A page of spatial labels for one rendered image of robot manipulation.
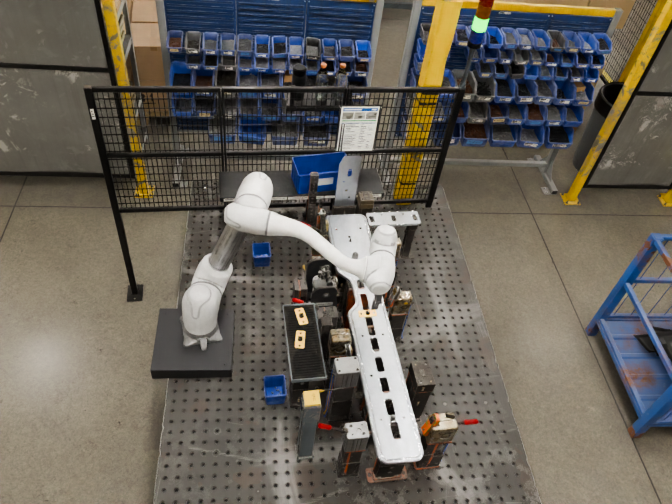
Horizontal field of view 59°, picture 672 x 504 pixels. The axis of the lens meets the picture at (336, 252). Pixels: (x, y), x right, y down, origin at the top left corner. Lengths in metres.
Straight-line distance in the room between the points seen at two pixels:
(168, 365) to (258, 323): 0.50
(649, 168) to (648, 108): 0.66
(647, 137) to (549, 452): 2.65
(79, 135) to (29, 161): 0.46
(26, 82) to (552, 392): 3.90
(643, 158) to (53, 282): 4.53
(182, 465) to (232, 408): 0.32
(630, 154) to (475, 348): 2.68
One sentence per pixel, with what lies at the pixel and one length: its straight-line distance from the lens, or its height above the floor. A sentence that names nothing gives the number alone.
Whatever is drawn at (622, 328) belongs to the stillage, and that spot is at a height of 0.16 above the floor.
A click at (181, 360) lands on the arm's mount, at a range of 2.88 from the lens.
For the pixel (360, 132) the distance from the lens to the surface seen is 3.31.
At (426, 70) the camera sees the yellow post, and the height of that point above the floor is 1.63.
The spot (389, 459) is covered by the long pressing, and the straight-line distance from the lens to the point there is 2.42.
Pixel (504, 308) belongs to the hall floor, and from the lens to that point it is 4.34.
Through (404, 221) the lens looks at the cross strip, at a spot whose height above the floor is 1.00.
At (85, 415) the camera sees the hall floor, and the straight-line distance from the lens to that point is 3.72.
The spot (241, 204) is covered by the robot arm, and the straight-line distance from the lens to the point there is 2.41.
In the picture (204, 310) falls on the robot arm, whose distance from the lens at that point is 2.77.
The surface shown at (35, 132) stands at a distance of 4.69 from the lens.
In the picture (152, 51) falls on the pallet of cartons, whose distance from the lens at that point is 5.15.
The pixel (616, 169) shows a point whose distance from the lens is 5.40.
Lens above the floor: 3.17
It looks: 47 degrees down
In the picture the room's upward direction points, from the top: 8 degrees clockwise
